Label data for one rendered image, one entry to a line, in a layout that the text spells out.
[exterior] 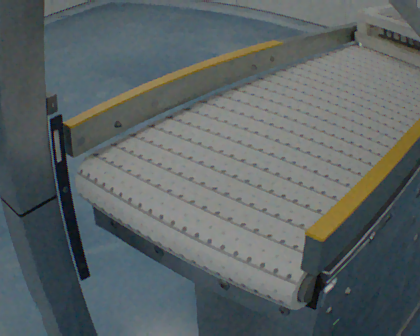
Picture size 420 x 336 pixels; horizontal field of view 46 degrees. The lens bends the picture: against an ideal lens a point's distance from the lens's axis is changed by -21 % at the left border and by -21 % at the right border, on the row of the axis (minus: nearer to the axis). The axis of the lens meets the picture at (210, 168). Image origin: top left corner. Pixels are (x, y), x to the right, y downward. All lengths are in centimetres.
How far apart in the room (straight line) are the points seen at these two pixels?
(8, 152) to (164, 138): 18
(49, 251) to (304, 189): 27
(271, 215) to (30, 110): 24
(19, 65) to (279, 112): 30
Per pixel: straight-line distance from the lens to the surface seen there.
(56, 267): 61
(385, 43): 93
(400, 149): 49
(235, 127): 59
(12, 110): 51
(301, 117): 62
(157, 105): 61
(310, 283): 41
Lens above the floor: 116
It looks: 29 degrees down
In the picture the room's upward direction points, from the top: 2 degrees counter-clockwise
